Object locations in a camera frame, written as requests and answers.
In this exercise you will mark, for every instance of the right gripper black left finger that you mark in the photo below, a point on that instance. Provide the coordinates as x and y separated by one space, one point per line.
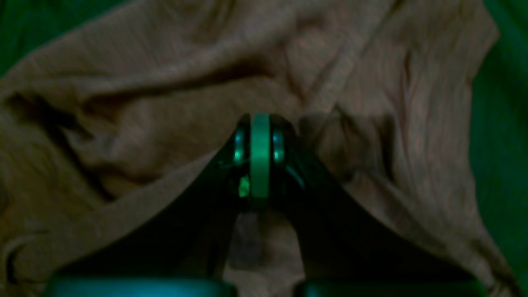
179 252

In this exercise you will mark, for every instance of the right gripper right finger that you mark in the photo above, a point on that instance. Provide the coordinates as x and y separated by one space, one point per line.
346 251

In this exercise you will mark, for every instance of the red long-sleeve T-shirt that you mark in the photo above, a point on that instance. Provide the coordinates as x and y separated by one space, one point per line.
99 126

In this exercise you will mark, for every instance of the black table cloth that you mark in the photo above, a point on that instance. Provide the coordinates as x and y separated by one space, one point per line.
498 152

